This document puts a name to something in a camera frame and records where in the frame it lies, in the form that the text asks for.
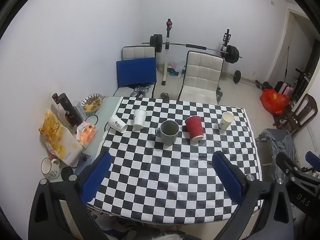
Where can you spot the grey-blue phone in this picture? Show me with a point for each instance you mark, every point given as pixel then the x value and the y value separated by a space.
pixel 83 161

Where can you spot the dark tall bottle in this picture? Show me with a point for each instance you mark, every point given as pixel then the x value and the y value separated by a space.
pixel 71 111

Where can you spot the white enamel mug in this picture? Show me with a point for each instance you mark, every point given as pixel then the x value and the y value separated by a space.
pixel 50 168

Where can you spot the grey cloth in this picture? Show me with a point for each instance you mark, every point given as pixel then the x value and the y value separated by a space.
pixel 281 145

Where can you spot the long barbell with plates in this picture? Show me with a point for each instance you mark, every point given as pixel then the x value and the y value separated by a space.
pixel 231 53

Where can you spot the grey ceramic mug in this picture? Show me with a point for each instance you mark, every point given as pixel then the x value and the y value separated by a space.
pixel 168 133

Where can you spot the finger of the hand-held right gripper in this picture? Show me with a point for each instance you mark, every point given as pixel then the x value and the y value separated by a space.
pixel 285 160
pixel 313 157

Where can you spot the red ribbed paper cup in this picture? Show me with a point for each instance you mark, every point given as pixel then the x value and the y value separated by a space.
pixel 194 128

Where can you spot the plate with food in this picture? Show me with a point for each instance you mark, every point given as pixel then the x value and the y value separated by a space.
pixel 92 102

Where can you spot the small dark bottle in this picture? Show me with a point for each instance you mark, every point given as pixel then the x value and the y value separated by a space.
pixel 55 98

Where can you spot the short barbell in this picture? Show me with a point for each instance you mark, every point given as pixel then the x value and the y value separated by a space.
pixel 237 76

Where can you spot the black folding scooter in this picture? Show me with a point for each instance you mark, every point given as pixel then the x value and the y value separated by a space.
pixel 301 80

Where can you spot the pink suitcase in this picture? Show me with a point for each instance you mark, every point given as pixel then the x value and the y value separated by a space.
pixel 283 88

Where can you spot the red plastic bag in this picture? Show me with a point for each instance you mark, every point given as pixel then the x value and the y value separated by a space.
pixel 273 101

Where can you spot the clear plastic bag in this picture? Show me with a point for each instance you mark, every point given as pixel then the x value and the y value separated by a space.
pixel 178 66

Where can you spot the white padded chair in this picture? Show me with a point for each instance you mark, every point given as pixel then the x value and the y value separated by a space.
pixel 202 77
pixel 138 52

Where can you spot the orange snack packet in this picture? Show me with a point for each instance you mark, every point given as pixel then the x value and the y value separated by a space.
pixel 86 133

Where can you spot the weight bench rack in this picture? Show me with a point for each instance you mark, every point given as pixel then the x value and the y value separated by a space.
pixel 166 55

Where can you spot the yellow chips bag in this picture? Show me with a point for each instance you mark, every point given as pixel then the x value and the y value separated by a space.
pixel 58 135

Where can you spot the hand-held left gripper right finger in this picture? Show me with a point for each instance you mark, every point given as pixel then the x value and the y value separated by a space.
pixel 227 180

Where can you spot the dark wooden chair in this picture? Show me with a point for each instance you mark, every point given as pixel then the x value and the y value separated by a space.
pixel 303 112

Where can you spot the metal weight plates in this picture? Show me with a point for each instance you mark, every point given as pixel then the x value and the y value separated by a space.
pixel 140 91

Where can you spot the black round lid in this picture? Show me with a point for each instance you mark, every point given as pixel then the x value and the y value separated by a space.
pixel 67 173

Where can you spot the white printed paper cup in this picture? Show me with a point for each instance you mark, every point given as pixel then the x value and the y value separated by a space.
pixel 117 124

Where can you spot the black white checkered tablecloth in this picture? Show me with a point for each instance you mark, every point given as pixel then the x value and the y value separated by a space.
pixel 175 175

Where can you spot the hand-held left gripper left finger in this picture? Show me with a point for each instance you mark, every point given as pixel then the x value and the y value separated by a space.
pixel 96 177

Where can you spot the blue backed chair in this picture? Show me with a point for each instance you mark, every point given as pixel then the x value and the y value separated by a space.
pixel 136 71

